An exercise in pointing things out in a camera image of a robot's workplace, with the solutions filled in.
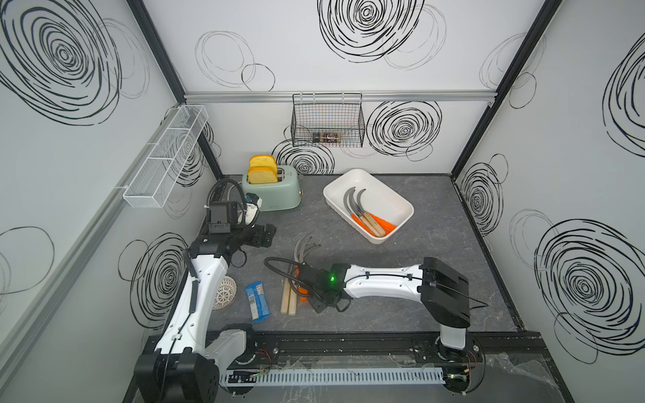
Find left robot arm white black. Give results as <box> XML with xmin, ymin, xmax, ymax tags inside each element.
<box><xmin>134</xmin><ymin>224</ymin><xmax>276</xmax><ymax>402</ymax></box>

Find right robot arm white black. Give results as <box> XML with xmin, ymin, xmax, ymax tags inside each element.
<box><xmin>295</xmin><ymin>257</ymin><xmax>470</xmax><ymax>351</ymax></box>

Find white rectangular storage box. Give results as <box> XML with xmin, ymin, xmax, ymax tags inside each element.
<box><xmin>324</xmin><ymin>169</ymin><xmax>414</xmax><ymax>244</ymax></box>

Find white round sink strainer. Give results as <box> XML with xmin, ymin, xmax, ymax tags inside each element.
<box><xmin>213</xmin><ymin>275</ymin><xmax>238</xmax><ymax>311</ymax></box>

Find blue snack packet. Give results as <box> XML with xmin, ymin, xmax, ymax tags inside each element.
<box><xmin>245</xmin><ymin>281</ymin><xmax>270</xmax><ymax>322</ymax></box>

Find front yellow toast slice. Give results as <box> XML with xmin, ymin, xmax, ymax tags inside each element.
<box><xmin>247</xmin><ymin>166</ymin><xmax>278</xmax><ymax>185</ymax></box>

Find yellow toast slice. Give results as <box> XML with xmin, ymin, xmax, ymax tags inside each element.
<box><xmin>249</xmin><ymin>154</ymin><xmax>277</xmax><ymax>171</ymax></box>
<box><xmin>247</xmin><ymin>166</ymin><xmax>278</xmax><ymax>185</ymax></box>

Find mint green toaster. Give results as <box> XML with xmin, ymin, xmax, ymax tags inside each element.
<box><xmin>241</xmin><ymin>166</ymin><xmax>302</xmax><ymax>213</ymax></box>

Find rear yellow toast slice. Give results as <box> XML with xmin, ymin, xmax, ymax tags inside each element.
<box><xmin>249</xmin><ymin>154</ymin><xmax>277</xmax><ymax>171</ymax></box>

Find small jar in basket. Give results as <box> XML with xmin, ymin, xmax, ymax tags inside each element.
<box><xmin>312</xmin><ymin>132</ymin><xmax>342</xmax><ymax>144</ymax></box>

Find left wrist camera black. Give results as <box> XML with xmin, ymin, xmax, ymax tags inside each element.
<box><xmin>208</xmin><ymin>201</ymin><xmax>242</xmax><ymax>233</ymax></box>

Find white mesh wall shelf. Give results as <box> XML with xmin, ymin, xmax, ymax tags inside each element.
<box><xmin>123</xmin><ymin>104</ymin><xmax>208</xmax><ymax>208</ymax></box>

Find white slotted cable duct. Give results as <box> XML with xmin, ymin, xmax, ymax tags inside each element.
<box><xmin>219</xmin><ymin>368</ymin><xmax>445</xmax><ymax>388</ymax></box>

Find black wire wall basket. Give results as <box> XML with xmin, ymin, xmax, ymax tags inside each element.
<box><xmin>290</xmin><ymin>92</ymin><xmax>366</xmax><ymax>148</ymax></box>

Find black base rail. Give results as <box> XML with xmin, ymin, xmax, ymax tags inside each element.
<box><xmin>233</xmin><ymin>329</ymin><xmax>547</xmax><ymax>366</ymax></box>

